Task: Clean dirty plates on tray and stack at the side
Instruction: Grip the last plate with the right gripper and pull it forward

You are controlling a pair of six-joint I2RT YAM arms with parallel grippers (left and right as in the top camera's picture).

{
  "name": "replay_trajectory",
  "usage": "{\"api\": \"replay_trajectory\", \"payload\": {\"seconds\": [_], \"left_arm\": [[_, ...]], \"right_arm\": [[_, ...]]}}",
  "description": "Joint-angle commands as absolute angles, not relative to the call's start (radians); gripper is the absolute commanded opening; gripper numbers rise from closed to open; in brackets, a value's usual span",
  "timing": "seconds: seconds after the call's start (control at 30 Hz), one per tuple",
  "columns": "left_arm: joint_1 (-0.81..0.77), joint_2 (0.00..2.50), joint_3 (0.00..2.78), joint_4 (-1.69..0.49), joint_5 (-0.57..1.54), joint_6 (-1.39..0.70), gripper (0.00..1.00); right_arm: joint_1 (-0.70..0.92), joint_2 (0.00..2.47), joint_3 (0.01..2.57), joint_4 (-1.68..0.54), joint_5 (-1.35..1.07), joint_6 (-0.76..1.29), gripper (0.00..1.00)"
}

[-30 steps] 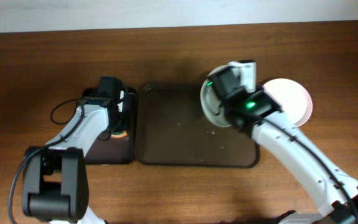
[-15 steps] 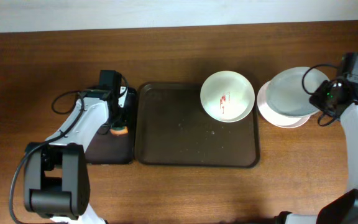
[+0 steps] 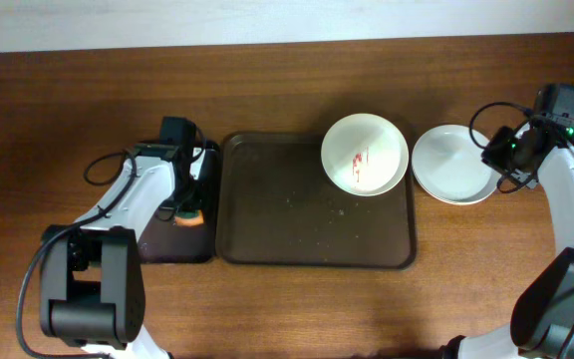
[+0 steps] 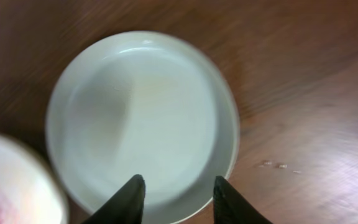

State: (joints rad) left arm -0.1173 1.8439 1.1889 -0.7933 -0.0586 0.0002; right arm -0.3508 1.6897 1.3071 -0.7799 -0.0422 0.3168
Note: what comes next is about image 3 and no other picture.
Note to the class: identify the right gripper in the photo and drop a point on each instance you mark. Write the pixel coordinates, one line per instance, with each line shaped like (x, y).
(499, 151)

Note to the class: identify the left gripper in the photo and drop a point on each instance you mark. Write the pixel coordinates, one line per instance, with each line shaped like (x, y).
(193, 200)

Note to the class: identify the green and orange sponge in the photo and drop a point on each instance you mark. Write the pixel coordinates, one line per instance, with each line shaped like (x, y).
(189, 218)

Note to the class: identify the pale green plate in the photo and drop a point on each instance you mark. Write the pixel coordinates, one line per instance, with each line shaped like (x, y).
(448, 150)

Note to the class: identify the white plate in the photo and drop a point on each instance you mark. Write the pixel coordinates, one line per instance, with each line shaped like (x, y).
(459, 190)
(364, 155)

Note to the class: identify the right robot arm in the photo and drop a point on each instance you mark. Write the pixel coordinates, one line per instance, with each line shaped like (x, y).
(542, 320)

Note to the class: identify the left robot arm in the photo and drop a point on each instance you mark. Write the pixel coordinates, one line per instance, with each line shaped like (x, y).
(91, 284)

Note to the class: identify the small black tray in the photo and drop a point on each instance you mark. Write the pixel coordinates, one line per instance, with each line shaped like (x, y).
(164, 242)

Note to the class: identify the large brown serving tray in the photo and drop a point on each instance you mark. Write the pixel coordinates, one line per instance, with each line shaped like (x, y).
(278, 207)

